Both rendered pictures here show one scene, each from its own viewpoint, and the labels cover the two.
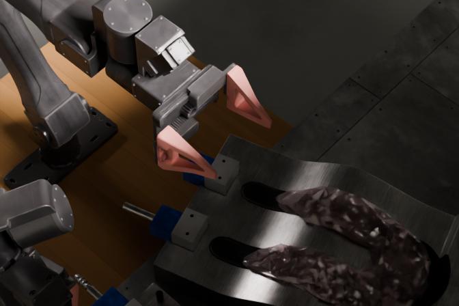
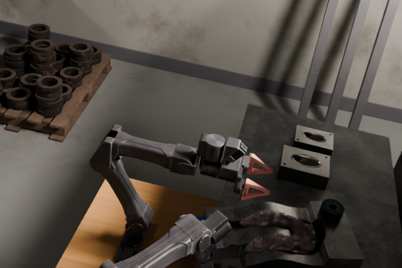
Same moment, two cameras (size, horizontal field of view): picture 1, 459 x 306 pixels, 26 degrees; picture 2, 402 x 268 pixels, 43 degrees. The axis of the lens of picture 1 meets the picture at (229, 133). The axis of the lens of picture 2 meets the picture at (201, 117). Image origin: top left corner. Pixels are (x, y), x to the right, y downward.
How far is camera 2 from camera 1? 0.83 m
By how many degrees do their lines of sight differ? 32
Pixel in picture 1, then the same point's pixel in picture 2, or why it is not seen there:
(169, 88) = (236, 166)
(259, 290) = (261, 257)
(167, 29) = (235, 140)
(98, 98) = not seen: hidden behind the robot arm
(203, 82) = (246, 161)
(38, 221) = (222, 228)
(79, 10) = (179, 149)
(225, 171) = not seen: hidden behind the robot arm
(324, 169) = (251, 206)
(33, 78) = (134, 198)
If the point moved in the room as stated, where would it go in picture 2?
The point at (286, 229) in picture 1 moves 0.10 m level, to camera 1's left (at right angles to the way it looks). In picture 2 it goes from (253, 232) to (228, 241)
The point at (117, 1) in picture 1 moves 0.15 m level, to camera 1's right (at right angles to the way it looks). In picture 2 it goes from (207, 136) to (250, 126)
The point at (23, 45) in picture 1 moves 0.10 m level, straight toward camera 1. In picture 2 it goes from (129, 183) to (151, 201)
